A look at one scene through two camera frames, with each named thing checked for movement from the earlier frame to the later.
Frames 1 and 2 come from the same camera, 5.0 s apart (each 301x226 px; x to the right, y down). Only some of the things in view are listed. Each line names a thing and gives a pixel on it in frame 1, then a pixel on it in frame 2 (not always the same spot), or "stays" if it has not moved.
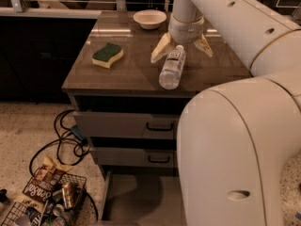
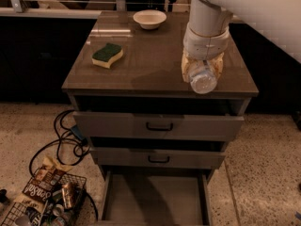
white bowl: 150,19 stays
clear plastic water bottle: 172,68 -> 203,81
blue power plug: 80,137 stays
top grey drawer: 127,124 stays
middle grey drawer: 128,156 stays
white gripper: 185,32 -> 205,46
